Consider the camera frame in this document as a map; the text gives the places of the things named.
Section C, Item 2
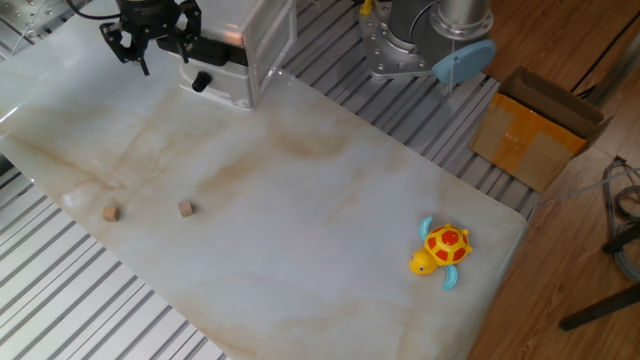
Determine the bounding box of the marble pattern table board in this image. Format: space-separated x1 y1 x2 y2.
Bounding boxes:
0 0 530 360

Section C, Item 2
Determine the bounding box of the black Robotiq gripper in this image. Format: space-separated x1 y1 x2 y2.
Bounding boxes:
98 0 203 77

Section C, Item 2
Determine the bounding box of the thin white floor cable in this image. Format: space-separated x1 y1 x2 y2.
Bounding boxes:
537 167 640 209

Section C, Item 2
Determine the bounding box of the open cardboard box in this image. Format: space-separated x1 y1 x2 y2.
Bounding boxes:
469 66 614 195

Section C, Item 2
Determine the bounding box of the white plastic drawer cabinet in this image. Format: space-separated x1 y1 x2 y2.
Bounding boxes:
177 0 300 112

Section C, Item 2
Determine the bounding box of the black drawer knob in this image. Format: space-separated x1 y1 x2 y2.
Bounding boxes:
191 70 214 94

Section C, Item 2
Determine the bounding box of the long black stand leg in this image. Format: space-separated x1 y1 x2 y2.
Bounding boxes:
558 283 640 332

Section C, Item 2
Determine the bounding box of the grey floor cable bundle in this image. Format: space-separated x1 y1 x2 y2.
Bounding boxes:
602 156 640 284

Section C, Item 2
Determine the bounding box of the short black stand leg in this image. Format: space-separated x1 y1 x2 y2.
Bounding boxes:
602 223 640 255

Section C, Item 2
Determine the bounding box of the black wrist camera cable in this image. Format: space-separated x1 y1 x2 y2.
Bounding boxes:
64 0 121 21

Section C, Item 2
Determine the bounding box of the white zip tie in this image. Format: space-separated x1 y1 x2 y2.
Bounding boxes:
448 38 458 96

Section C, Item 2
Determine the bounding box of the yellow orange turtle toy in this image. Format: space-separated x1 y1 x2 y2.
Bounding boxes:
408 215 474 292

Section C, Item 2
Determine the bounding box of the aluminium plate with screws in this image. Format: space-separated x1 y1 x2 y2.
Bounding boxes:
0 0 86 40

